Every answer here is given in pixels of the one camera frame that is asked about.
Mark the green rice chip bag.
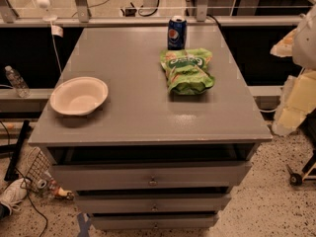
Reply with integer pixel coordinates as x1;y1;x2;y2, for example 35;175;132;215
160;48;215;96

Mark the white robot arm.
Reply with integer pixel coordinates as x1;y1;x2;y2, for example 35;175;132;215
271;5;316;136

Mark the white paper bowl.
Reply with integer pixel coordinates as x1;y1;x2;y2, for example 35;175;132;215
49;77;109;116

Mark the grey drawer cabinet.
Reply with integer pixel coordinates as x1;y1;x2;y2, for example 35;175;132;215
30;24;272;218

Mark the blue pepsi can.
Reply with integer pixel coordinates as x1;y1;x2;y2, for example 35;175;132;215
167;16;187;50

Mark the middle drawer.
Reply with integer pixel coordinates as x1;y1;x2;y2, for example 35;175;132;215
75;194;231;213

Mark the drawer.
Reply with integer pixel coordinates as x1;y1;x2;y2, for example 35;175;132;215
50;161;251;191
91;214;218;230
75;194;231;213

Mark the top drawer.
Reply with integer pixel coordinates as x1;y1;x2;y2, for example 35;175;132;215
50;161;251;191

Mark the bottom drawer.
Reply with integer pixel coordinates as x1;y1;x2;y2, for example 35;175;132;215
91;214;218;230

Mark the clear plastic water bottle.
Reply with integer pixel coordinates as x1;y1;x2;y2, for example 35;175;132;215
5;66;31;98

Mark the black caster wheel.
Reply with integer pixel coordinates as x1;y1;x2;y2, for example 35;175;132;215
286;165;302;186

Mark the black metal bar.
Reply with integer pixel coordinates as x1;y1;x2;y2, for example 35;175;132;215
4;120;30;182

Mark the white desk lamp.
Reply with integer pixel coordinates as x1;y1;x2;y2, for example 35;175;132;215
36;0;57;23

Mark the white sneaker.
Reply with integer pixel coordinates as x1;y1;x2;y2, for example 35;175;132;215
0;178;30;214

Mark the wire mesh basket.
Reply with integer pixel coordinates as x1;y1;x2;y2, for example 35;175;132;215
26;147;51;197

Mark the black floor cable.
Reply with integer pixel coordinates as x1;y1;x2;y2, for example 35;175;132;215
0;119;49;237

